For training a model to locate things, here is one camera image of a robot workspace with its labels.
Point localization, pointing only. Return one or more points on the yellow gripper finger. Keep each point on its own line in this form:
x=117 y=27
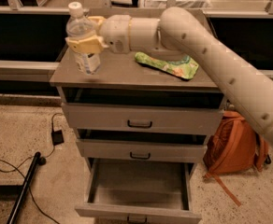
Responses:
x=93 y=44
x=97 y=22

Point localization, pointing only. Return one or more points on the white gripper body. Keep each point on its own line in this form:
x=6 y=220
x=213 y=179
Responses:
x=115 y=33

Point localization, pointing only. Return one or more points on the clear plastic water bottle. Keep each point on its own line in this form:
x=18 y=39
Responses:
x=79 y=31

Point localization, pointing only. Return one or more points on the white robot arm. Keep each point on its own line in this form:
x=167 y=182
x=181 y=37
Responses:
x=177 y=32

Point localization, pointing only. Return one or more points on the grey top drawer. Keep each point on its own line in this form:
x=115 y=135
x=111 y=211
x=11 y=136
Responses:
x=181 y=112

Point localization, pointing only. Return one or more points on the grey drawer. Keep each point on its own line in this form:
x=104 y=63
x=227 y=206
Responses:
x=138 y=146
x=181 y=112
x=139 y=192

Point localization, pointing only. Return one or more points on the grey drawer cabinet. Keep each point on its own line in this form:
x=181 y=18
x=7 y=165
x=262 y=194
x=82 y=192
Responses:
x=121 y=71

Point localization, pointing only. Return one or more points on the grey middle drawer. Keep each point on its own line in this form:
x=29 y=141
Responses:
x=138 y=146

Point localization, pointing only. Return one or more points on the grey bottom drawer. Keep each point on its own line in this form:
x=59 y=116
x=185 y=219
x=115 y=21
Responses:
x=139 y=192

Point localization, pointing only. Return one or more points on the green snack bag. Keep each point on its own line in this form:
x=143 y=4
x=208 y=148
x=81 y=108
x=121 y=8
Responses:
x=185 y=68

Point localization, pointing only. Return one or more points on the black power adapter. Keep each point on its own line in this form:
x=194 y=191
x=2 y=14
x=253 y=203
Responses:
x=57 y=137

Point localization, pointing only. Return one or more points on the black pole on floor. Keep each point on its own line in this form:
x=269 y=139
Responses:
x=24 y=189

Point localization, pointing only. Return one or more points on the orange backpack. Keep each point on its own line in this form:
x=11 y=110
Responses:
x=233 y=148

